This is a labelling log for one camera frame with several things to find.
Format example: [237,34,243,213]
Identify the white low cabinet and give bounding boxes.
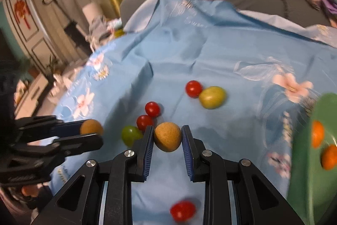
[13,73,53,120]

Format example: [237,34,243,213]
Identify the green round fruit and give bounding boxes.
[121,125,144,147]

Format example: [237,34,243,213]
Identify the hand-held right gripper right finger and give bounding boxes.
[181,125,306,225]

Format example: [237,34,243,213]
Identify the green plastic bowl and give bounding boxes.
[286,92,337,225]

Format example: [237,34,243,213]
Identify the blue floral bed sheet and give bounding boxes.
[49,0,337,225]

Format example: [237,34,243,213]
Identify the purple cloth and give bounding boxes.
[317,0,337,20]

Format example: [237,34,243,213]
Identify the brown round longan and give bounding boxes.
[80,119,104,136]
[154,122,183,152]

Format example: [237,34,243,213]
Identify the red hanging door ornament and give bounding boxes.
[14,0,31,29]

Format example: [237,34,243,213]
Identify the red cherry tomato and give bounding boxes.
[145,101,161,118]
[185,80,203,98]
[136,115,154,132]
[170,201,197,223]

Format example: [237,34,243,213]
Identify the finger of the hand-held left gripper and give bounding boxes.
[52,133,104,158]
[16,116,84,142]

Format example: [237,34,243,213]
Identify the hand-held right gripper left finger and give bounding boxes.
[30,125,154,225]

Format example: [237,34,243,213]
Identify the white panelled door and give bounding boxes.
[1,0,61,70]

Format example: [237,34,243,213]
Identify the yellow-green round fruit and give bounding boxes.
[199,86,227,110]

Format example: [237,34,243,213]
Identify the orange mandarin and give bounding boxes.
[311,120,325,149]
[321,144,337,171]

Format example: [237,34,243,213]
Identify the small potted plant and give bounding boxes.
[43,55,61,78]

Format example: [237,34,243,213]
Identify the clutter pile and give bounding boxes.
[86,15,124,51]

